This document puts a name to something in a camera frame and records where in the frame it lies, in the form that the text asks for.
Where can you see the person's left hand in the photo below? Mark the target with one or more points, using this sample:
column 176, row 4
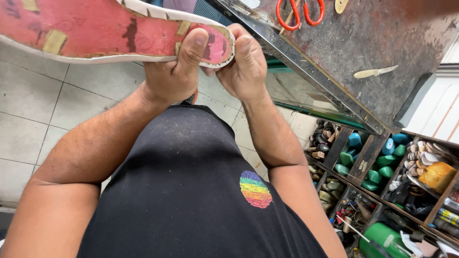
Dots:
column 163, row 80

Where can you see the person's right hand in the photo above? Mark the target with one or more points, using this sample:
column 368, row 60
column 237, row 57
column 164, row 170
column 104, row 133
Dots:
column 242, row 73

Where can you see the red shoe with white edge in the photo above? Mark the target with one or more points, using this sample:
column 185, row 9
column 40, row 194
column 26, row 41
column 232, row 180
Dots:
column 107, row 30

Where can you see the thin wooden stick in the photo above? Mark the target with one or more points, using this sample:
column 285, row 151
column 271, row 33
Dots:
column 288, row 19

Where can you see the black shirt with rainbow print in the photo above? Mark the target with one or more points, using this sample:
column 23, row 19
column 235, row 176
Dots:
column 193, row 193

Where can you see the worn metal-edged workbench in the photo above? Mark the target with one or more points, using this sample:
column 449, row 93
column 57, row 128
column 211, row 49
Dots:
column 358, row 57

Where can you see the wooden compartment shelf of supplies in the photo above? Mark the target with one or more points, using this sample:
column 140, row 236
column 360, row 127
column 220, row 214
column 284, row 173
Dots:
column 383, row 186

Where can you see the green can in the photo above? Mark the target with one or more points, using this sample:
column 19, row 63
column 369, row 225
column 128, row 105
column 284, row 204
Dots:
column 383, row 240

